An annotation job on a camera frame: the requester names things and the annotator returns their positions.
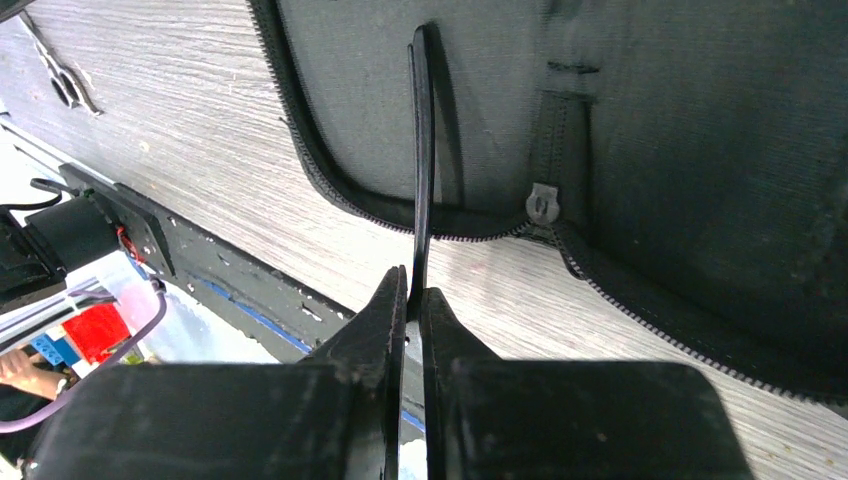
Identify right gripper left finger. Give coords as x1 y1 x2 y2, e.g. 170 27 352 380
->
31 267 407 479

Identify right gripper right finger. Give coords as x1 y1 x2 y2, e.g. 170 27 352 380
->
419 288 752 479

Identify black zipper tool case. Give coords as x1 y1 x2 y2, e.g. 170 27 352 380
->
249 1 847 405

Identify black hair clip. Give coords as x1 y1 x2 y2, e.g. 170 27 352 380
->
408 25 436 321

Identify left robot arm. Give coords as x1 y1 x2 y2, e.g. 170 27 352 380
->
1 178 121 314

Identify silver cutting scissors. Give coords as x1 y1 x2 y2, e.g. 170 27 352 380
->
18 10 103 117

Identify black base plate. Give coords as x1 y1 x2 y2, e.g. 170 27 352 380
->
58 163 425 439

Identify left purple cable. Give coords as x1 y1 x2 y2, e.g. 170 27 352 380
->
0 278 168 435

